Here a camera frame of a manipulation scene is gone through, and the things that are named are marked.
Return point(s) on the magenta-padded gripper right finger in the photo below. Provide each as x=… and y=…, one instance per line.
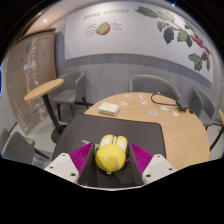
x=158, y=166

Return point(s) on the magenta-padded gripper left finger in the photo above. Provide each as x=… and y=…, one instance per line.
x=61, y=166

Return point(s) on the yellow computer mouse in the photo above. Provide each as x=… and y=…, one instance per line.
x=110, y=156

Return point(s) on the dark grey mouse pad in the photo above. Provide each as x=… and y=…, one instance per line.
x=116, y=128

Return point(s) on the grey upholstered chair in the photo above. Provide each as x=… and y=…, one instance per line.
x=205, y=106
x=71, y=88
x=16, y=148
x=151, y=85

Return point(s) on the small paper sticker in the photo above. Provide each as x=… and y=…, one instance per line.
x=152, y=112
x=175, y=113
x=143, y=102
x=142, y=96
x=164, y=108
x=128, y=96
x=122, y=103

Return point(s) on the black power adapter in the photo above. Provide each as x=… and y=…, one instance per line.
x=183, y=104

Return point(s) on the small white box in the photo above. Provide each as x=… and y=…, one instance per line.
x=108, y=108

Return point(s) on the round wooden side table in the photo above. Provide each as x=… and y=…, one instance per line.
x=43, y=88

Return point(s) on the brown printed wall panel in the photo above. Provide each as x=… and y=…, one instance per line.
x=30, y=80

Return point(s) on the white coffee plant wall mural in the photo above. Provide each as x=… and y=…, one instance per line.
x=140, y=36

